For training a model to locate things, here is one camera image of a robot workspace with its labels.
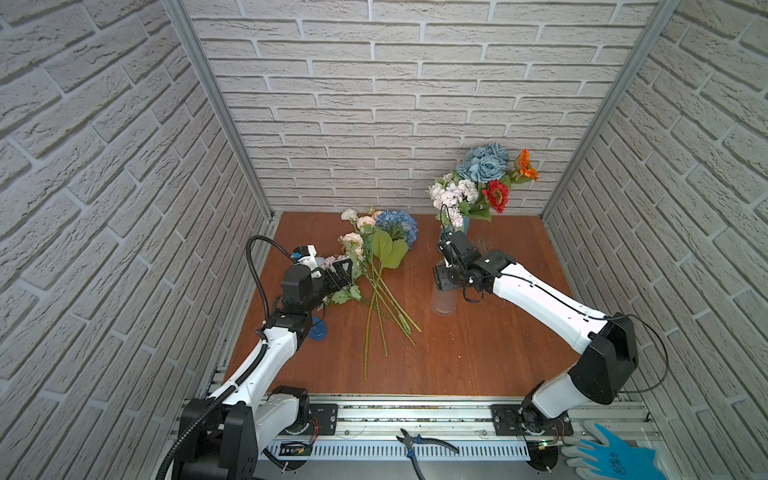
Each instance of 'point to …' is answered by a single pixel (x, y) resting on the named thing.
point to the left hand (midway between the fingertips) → (342, 262)
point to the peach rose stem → (354, 243)
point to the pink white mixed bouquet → (451, 192)
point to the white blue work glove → (611, 459)
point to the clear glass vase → (442, 302)
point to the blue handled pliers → (410, 441)
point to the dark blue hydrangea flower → (399, 223)
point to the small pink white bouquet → (347, 294)
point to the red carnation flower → (497, 194)
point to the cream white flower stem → (350, 214)
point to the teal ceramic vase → (466, 224)
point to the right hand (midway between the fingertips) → (447, 272)
